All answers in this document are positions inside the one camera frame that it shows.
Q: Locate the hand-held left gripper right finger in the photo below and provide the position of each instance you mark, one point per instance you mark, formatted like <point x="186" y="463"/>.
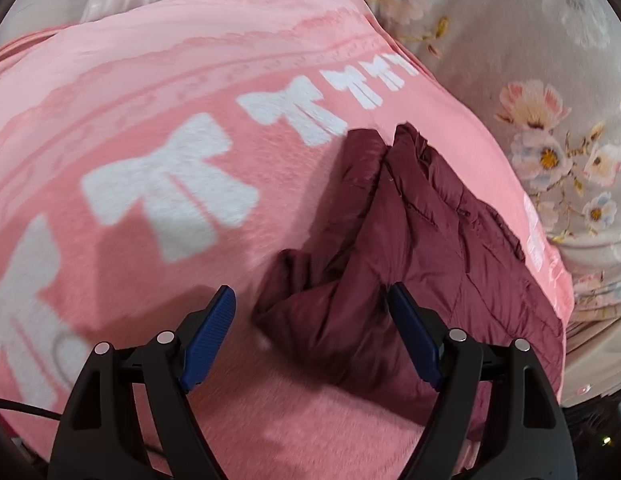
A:
<point x="413" y="335"/>

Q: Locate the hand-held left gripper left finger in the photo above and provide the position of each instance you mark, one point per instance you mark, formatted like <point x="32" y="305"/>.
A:
<point x="210" y="330"/>

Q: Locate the maroon puffer jacket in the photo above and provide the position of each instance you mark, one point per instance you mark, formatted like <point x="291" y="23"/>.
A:
<point x="415" y="230"/>

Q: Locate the pink blanket with white bows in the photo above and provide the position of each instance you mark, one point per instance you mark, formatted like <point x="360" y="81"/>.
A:
<point x="140" y="85"/>

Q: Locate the grey floral bed sheet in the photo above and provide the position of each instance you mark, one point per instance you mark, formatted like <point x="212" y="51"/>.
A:
<point x="540" y="60"/>

